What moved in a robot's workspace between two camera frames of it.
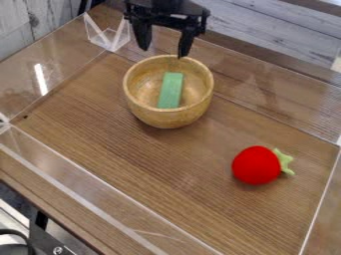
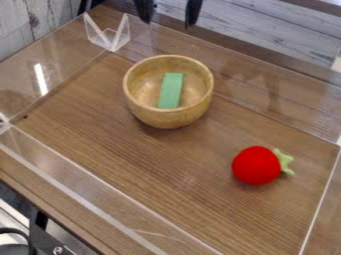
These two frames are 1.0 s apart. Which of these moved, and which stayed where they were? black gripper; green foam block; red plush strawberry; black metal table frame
Moved: black gripper
Stayed: red plush strawberry; black metal table frame; green foam block
